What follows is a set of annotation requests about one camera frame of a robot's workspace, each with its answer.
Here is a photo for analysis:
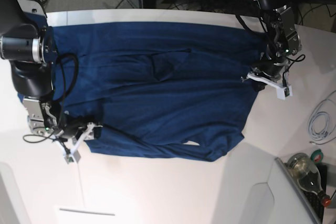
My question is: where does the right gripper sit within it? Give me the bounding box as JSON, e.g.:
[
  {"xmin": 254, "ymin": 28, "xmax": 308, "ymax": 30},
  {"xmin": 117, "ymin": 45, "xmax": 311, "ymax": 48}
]
[{"xmin": 56, "ymin": 118, "xmax": 103, "ymax": 140}]

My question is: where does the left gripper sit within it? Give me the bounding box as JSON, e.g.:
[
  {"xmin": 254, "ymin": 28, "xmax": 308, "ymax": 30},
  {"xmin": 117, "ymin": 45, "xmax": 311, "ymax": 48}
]
[{"xmin": 251, "ymin": 57, "xmax": 288, "ymax": 92}]

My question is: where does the dark blue t-shirt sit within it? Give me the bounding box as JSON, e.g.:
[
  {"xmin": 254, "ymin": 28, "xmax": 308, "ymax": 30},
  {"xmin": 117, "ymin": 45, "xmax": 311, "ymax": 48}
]
[{"xmin": 54, "ymin": 22, "xmax": 266, "ymax": 162}]

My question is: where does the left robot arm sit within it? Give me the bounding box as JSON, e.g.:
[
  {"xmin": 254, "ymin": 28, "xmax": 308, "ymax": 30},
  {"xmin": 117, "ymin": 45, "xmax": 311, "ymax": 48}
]
[{"xmin": 246, "ymin": 0, "xmax": 301, "ymax": 99}]

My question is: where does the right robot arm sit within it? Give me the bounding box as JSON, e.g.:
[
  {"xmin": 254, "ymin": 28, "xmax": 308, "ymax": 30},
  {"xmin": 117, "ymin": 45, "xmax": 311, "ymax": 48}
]
[{"xmin": 1, "ymin": 0, "xmax": 102, "ymax": 142}]

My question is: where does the green tape roll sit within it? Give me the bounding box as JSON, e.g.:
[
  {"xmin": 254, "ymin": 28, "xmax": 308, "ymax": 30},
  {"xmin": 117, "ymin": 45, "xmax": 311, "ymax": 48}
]
[{"xmin": 310, "ymin": 149, "xmax": 324, "ymax": 164}]

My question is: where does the clear glass bottle red cap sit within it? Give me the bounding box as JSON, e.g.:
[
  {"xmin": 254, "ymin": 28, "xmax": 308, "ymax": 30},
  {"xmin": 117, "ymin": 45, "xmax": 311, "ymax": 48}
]
[{"xmin": 287, "ymin": 153, "xmax": 331, "ymax": 208}]

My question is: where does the black mat under bottle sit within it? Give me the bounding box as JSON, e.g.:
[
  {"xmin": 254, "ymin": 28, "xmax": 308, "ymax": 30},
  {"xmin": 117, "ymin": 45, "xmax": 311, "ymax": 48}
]
[{"xmin": 301, "ymin": 163, "xmax": 329, "ymax": 221}]

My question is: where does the coiled white cable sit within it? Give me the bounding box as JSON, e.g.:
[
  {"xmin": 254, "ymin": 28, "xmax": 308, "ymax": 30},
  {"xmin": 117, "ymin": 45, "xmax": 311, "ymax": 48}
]
[{"xmin": 307, "ymin": 98, "xmax": 336, "ymax": 145}]

